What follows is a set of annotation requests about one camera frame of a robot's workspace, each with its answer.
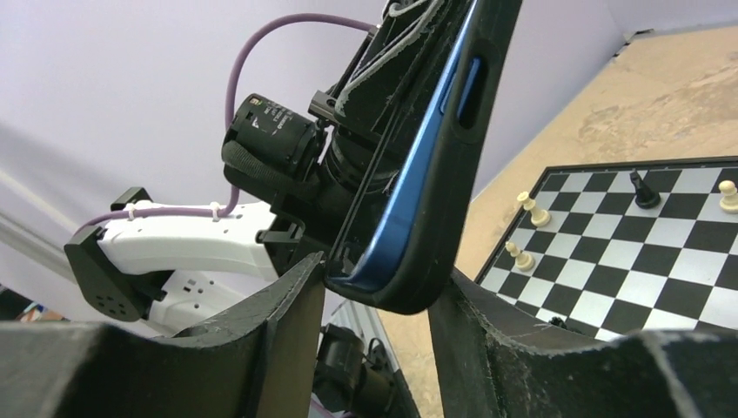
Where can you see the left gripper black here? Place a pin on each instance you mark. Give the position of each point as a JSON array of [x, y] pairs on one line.
[[382, 95]]

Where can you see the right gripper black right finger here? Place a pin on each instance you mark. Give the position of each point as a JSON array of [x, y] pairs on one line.
[[494, 360]]

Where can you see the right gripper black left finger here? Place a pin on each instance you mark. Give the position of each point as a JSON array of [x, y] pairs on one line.
[[255, 359]]

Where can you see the black phone case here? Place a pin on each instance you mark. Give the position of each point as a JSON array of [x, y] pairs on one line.
[[444, 167]]

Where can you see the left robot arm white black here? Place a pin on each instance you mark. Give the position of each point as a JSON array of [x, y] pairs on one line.
[[366, 196]]

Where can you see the white chess piece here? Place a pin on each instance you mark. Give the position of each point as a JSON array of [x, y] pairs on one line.
[[729, 198], [523, 261], [538, 216]]

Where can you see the white chess piece far left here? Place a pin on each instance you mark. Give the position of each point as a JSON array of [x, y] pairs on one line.
[[538, 216]]

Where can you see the black white chessboard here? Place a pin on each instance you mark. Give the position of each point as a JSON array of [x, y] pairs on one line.
[[605, 268]]

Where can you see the black chess piece upper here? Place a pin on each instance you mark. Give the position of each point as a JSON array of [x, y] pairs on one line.
[[644, 196]]

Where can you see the white chess piece upper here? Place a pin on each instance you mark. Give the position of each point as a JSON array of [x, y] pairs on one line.
[[729, 198]]

